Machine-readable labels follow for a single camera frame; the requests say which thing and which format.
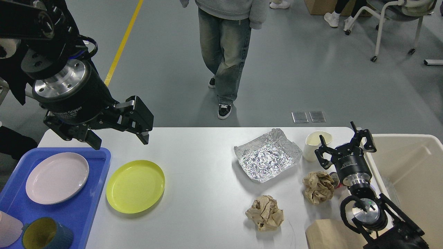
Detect floor socket plate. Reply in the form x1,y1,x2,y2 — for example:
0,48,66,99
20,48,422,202
291,111,309,123
309,111,327,123

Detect grey mug yellow inside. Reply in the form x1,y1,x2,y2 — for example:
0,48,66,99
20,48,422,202
21,216,73,249

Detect pink plate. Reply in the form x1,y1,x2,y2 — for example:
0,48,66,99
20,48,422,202
25,152,90,205

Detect blue plastic tray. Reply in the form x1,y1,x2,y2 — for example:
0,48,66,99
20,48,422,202
0,148,111,249

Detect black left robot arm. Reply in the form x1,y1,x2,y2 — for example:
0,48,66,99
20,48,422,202
0,0,154,150

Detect seated person white sneakers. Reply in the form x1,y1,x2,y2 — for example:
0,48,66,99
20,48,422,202
323,0,367,31

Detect brown paper bag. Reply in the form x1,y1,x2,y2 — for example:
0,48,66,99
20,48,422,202
305,219,367,249

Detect crushed red can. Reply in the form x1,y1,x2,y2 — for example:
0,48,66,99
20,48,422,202
329,172,342,189

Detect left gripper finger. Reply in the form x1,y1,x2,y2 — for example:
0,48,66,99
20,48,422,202
112,95,154,145
43,118,102,150

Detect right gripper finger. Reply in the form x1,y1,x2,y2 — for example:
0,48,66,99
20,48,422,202
314,135,337,170
350,121,377,155

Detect cardboard box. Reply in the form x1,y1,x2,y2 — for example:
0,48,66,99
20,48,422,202
304,0,355,16

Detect person in blue jeans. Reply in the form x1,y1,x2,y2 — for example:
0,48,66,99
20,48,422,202
195,0,269,120

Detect yellow plate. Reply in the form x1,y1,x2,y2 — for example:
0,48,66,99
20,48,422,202
106,160,165,214

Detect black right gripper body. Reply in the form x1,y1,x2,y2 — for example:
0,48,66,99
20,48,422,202
332,145,372,187

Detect white paper cup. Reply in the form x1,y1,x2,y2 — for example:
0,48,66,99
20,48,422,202
302,131,332,162

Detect white office chair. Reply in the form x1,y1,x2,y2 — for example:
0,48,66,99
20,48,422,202
344,0,437,62

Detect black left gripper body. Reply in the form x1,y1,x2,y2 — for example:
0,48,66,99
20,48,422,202
32,59,120,129

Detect white bar on floor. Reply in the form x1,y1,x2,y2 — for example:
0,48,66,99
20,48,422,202
424,59,443,66

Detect crumpled aluminium foil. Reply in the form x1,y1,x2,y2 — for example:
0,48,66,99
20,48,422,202
234,129,302,183

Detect beige plastic bin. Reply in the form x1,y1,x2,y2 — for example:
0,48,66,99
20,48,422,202
365,134,443,249

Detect crumpled brown paper ball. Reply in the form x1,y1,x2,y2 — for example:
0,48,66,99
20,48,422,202
245,195,284,232
302,171,334,205

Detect pink cup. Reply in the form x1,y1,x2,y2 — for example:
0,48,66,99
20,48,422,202
0,211,23,248

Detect person in black clothes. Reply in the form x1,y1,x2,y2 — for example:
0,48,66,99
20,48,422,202
0,126,38,160

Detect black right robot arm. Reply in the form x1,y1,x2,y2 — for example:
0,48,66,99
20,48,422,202
315,122,429,249

